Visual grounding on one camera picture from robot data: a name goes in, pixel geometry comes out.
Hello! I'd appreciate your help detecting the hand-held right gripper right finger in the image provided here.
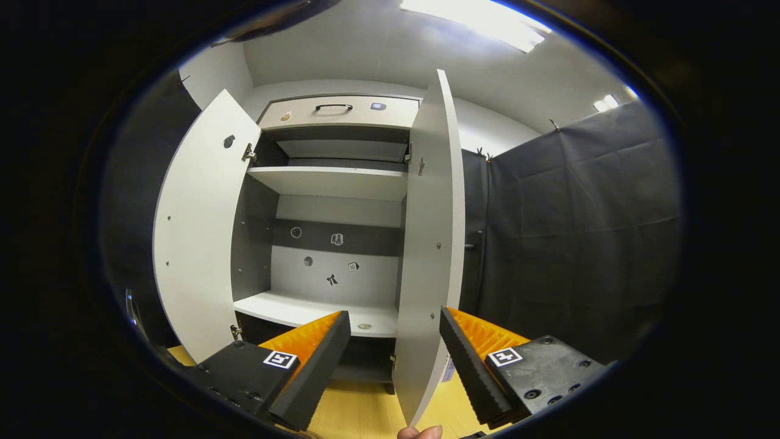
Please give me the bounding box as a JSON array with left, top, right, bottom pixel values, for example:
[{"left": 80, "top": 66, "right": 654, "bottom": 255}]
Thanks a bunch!
[{"left": 439, "top": 307, "right": 610, "bottom": 427}]

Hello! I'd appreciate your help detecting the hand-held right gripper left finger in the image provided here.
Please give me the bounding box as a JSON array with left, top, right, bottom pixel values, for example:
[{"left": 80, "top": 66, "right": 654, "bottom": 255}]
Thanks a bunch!
[{"left": 183, "top": 311, "right": 352, "bottom": 432}]

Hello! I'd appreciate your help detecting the white cabinet door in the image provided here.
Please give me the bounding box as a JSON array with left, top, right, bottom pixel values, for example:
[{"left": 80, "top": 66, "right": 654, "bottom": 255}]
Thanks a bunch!
[
  {"left": 152, "top": 90, "right": 263, "bottom": 365},
  {"left": 393, "top": 69, "right": 467, "bottom": 427}
]

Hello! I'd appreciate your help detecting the small ceiling light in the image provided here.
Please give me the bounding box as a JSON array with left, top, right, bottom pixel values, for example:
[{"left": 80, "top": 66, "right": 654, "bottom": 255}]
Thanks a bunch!
[{"left": 594, "top": 87, "right": 637, "bottom": 112}]

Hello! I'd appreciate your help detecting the white cabinet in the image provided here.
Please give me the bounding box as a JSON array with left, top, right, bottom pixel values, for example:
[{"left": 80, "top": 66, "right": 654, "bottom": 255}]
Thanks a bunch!
[{"left": 232, "top": 93, "right": 422, "bottom": 394}]

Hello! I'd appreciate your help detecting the white cabinet drawer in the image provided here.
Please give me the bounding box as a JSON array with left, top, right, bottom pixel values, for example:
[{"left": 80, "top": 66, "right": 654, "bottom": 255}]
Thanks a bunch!
[{"left": 259, "top": 96, "right": 421, "bottom": 130}]

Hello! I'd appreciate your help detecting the white cabinet shelf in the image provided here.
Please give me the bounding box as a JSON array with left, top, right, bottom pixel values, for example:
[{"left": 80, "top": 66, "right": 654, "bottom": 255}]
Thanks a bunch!
[{"left": 247, "top": 166, "right": 408, "bottom": 202}]

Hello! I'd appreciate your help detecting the long ceiling light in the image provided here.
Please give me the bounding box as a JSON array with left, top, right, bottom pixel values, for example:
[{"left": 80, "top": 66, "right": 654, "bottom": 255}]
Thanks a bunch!
[{"left": 400, "top": 0, "right": 552, "bottom": 54}]

